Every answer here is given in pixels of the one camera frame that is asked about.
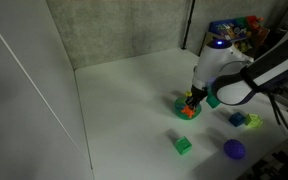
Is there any dark blue toy block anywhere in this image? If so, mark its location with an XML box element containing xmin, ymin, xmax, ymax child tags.
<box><xmin>228</xmin><ymin>111</ymin><xmax>246</xmax><ymax>128</ymax></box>

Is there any orange toy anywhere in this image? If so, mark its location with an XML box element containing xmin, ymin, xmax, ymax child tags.
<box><xmin>180</xmin><ymin>104</ymin><xmax>197</xmax><ymax>120</ymax></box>

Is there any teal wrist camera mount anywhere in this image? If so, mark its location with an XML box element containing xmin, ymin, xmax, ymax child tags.
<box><xmin>205</xmin><ymin>87</ymin><xmax>222</xmax><ymax>110</ymax></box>

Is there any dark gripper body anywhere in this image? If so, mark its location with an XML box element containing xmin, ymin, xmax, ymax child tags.
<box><xmin>189</xmin><ymin>83</ymin><xmax>209</xmax><ymax>103</ymax></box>

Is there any wooden toy shelf with bins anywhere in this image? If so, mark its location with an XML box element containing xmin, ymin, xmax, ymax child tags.
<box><xmin>202</xmin><ymin>15</ymin><xmax>271</xmax><ymax>58</ymax></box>

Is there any lime green toy block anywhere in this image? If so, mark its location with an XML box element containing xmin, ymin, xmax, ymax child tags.
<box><xmin>243</xmin><ymin>113</ymin><xmax>263</xmax><ymax>129</ymax></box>

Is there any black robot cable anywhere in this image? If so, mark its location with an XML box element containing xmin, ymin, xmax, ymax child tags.
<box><xmin>267</xmin><ymin>92</ymin><xmax>288</xmax><ymax>149</ymax></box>

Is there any purple ball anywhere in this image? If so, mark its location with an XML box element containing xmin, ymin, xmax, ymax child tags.
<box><xmin>223</xmin><ymin>138</ymin><xmax>247</xmax><ymax>160</ymax></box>

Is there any green bowl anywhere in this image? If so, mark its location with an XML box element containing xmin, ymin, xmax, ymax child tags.
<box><xmin>173</xmin><ymin>95</ymin><xmax>203</xmax><ymax>121</ymax></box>

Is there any black vertical pole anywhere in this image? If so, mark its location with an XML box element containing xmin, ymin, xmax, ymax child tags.
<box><xmin>181</xmin><ymin>0</ymin><xmax>197</xmax><ymax>51</ymax></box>

